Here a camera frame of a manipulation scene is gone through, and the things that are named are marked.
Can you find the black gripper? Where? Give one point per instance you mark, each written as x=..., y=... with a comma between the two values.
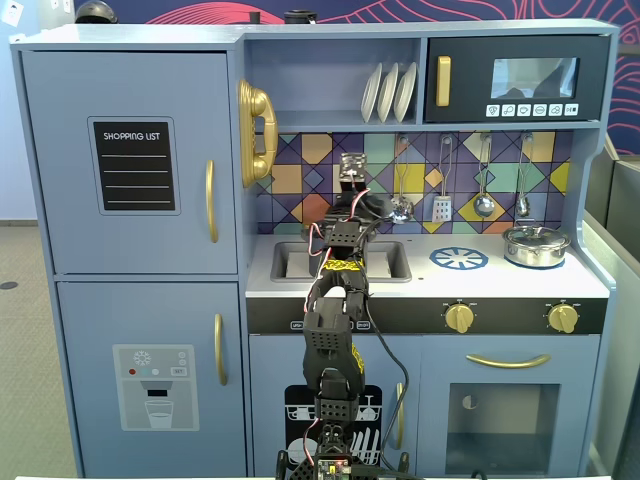
x=353, y=171

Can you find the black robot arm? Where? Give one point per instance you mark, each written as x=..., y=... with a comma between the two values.
x=325, y=345

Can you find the silver pot lid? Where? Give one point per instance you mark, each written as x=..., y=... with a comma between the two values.
x=536, y=236

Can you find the silver ladle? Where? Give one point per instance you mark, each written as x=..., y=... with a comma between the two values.
x=402, y=210

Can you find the gray toy sink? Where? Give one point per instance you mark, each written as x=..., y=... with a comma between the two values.
x=395, y=260

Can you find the silver slotted spatula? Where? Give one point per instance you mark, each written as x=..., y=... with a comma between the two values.
x=443, y=207

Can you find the blue burner print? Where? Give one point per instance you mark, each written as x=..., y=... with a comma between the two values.
x=458, y=259

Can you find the silver round spoon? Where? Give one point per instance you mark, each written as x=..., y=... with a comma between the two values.
x=483, y=205

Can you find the white toy plate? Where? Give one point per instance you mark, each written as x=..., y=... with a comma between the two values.
x=406, y=92
x=386, y=95
x=369, y=95

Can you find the gold stove knob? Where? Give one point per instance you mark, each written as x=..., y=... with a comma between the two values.
x=460, y=318
x=563, y=318

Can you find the blue toy kitchen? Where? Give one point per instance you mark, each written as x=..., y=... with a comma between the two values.
x=500, y=282

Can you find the silver small hanging utensil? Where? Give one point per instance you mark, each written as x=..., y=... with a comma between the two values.
x=523, y=205

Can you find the black microwave door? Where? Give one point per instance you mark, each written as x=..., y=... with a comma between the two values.
x=470, y=80

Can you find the gold toy telephone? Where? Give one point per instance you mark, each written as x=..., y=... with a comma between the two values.
x=257, y=110

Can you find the silver metal pot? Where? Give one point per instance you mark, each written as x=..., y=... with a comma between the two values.
x=535, y=256

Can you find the blue dishwasher door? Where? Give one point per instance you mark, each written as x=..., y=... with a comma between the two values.
x=270, y=365

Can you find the black round container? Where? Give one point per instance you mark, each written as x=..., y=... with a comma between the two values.
x=300, y=17

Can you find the blue oven door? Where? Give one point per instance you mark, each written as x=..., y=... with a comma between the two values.
x=435, y=415

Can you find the small black cylinder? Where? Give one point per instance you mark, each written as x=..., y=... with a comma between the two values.
x=254, y=17

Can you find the black shopping list board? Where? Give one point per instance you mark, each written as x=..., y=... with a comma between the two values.
x=134, y=170

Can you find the green controller board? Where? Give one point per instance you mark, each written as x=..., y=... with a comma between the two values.
x=332, y=468

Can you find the gray water dispenser sticker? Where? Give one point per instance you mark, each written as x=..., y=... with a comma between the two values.
x=155, y=390

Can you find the blue freezer door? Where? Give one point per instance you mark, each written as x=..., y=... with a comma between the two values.
x=85, y=320

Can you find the blue fridge door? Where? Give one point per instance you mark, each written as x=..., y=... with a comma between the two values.
x=55, y=150

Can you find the black helmet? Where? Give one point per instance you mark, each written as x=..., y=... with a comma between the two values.
x=95, y=12

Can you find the dark floor disc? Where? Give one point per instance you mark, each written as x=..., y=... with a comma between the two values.
x=8, y=285

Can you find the white wall outlet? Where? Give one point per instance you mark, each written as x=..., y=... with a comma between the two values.
x=11, y=12

